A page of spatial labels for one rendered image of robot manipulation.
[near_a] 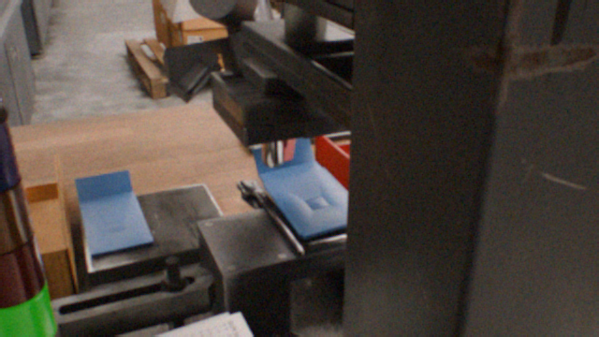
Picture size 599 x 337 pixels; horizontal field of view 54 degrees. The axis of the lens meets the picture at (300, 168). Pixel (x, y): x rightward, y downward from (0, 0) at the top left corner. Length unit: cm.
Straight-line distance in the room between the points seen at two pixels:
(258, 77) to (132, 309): 23
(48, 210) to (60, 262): 22
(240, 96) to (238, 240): 16
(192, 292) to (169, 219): 23
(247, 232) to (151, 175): 36
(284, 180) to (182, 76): 16
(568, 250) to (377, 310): 11
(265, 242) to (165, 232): 19
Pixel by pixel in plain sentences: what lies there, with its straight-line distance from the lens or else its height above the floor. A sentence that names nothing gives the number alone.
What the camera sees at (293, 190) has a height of 100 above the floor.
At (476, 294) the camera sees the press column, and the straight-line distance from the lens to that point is 26.
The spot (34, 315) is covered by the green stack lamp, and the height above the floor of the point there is 107.
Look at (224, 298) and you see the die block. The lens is 55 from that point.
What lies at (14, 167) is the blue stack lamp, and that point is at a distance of 34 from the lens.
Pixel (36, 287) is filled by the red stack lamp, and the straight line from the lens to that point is 37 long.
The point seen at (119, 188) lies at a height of 93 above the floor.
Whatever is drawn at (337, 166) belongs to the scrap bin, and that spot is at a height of 93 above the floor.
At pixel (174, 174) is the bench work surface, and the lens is 91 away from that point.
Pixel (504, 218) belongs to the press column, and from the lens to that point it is 24.
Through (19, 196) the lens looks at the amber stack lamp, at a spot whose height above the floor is 115.
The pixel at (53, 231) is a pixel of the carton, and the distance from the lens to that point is 80.
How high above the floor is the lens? 130
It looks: 26 degrees down
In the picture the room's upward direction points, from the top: straight up
